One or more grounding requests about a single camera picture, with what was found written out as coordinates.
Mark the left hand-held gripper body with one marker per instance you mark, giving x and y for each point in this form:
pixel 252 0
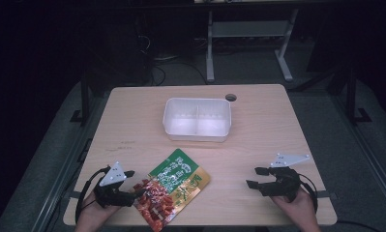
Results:
pixel 111 193

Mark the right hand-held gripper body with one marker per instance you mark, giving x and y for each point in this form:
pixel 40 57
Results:
pixel 282 183

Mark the green and red snack packet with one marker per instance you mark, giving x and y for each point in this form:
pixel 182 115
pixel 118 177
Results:
pixel 168 190

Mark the person's left hand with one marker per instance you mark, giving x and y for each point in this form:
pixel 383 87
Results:
pixel 95 211

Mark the person's right hand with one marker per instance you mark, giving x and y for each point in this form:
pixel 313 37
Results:
pixel 297 208

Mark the white divided plastic container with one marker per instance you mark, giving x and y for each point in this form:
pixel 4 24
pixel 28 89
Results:
pixel 197 120

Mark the black metal stand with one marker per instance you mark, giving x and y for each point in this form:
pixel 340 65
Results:
pixel 84 100
pixel 351 96

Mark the white metal desk frame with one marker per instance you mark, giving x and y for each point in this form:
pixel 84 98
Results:
pixel 248 29

